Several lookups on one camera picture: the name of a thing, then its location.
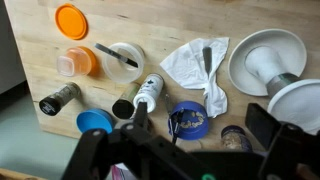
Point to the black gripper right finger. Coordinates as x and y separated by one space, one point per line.
261 125

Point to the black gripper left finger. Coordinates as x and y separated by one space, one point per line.
141 115

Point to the green spice jar black cap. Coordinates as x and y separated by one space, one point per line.
126 103

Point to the white spice bottle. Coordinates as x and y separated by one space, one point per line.
149 91

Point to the jar with dark blue rim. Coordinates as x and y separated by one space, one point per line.
236 138

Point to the blue plastic cup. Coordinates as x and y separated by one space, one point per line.
94 120

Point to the blue plastic bowl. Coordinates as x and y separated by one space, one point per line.
196 128

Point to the pink white package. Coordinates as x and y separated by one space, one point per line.
117 173

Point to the grey knife with black tip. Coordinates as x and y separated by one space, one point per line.
115 54

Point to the white crumpled paper napkin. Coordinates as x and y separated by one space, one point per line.
190 66

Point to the white shallow bowl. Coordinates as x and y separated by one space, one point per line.
286 46

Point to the black cap glass spice jar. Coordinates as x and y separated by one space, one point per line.
58 99

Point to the small clear container orange lid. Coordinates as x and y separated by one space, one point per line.
74 62

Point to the orange round plastic lid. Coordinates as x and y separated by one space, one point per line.
70 21

